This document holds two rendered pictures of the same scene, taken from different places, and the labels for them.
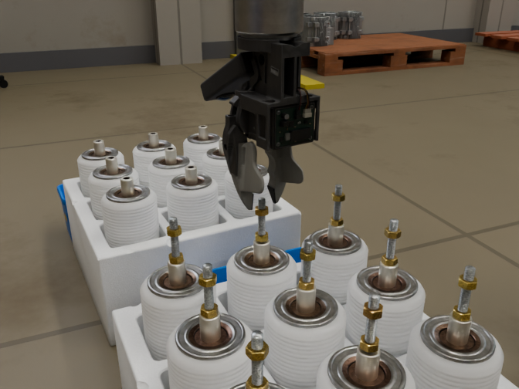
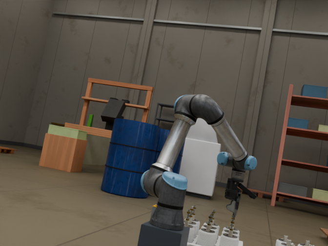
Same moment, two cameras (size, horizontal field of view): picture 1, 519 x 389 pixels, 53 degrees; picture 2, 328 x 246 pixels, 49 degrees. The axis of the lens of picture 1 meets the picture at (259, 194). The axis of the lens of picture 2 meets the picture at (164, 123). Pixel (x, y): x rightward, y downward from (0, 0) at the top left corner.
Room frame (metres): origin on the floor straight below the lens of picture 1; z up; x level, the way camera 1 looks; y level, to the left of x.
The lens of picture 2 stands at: (1.52, -1.88, 0.61)
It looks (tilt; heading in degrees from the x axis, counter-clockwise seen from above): 5 degrees up; 129
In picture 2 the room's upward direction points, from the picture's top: 11 degrees clockwise
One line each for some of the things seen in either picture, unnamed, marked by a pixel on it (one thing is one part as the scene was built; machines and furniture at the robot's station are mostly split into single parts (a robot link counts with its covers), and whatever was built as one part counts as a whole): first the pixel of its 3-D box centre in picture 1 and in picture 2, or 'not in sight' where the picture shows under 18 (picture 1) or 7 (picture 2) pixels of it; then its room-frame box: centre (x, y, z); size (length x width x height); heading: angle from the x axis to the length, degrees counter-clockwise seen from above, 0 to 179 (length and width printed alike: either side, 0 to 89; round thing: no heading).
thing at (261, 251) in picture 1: (261, 252); not in sight; (0.60, 0.00, 0.26); 0.02 x 0.02 x 0.03
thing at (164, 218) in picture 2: not in sight; (168, 214); (0.57, -0.56, 0.35); 0.15 x 0.15 x 0.10
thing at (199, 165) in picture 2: not in sight; (199, 155); (-1.88, 3.41, 0.69); 0.77 x 0.63 x 1.39; 24
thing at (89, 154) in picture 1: (100, 153); not in sight; (1.04, 0.34, 0.25); 0.08 x 0.08 x 0.01
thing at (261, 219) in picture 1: (261, 224); not in sight; (0.60, 0.00, 0.31); 0.01 x 0.01 x 0.08
